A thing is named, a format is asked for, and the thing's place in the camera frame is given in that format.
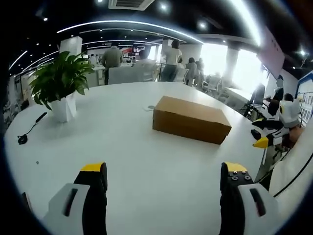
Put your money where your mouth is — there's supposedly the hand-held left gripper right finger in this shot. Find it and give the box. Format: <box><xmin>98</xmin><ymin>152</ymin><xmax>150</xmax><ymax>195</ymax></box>
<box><xmin>220</xmin><ymin>161</ymin><xmax>279</xmax><ymax>235</ymax></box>

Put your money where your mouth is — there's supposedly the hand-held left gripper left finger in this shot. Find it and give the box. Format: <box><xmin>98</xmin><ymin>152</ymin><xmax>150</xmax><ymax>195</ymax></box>
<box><xmin>43</xmin><ymin>161</ymin><xmax>108</xmax><ymax>235</ymax></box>

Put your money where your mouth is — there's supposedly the brown cardboard shoe box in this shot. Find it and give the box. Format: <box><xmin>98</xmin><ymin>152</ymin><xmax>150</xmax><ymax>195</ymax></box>
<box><xmin>152</xmin><ymin>95</ymin><xmax>232</xmax><ymax>145</ymax></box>

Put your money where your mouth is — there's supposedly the person's right hand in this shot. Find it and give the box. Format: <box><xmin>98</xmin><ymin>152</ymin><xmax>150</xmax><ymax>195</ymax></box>
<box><xmin>284</xmin><ymin>125</ymin><xmax>305</xmax><ymax>148</ymax></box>

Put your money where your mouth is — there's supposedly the dark computer monitor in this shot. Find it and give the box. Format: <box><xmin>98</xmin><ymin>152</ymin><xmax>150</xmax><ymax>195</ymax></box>
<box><xmin>251</xmin><ymin>83</ymin><xmax>267</xmax><ymax>106</ymax></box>

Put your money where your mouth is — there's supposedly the white plant pot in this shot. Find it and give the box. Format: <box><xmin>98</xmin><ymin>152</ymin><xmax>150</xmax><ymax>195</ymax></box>
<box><xmin>50</xmin><ymin>94</ymin><xmax>77</xmax><ymax>123</ymax></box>

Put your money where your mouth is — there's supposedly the green leafy plant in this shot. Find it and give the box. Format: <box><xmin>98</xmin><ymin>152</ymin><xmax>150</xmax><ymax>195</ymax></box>
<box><xmin>28</xmin><ymin>50</ymin><xmax>95</xmax><ymax>111</ymax></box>

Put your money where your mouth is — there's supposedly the white office chair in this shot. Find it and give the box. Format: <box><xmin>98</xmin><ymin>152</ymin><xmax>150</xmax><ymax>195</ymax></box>
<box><xmin>107</xmin><ymin>66</ymin><xmax>137</xmax><ymax>85</ymax></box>

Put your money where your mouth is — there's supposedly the curved ceiling light strip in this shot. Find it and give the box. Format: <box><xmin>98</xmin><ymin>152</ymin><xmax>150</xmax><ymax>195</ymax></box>
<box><xmin>56</xmin><ymin>20</ymin><xmax>205</xmax><ymax>45</ymax></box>

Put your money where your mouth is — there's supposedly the ceiling air vent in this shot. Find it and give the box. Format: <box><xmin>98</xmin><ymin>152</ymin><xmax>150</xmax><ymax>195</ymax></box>
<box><xmin>109</xmin><ymin>0</ymin><xmax>156</xmax><ymax>11</ymax></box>

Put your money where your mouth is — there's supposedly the blue wall board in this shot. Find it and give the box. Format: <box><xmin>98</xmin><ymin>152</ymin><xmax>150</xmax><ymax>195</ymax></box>
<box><xmin>294</xmin><ymin>72</ymin><xmax>313</xmax><ymax>128</ymax></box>

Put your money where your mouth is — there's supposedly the black cable on table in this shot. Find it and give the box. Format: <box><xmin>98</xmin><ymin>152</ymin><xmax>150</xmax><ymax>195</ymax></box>
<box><xmin>17</xmin><ymin>112</ymin><xmax>48</xmax><ymax>145</ymax></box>

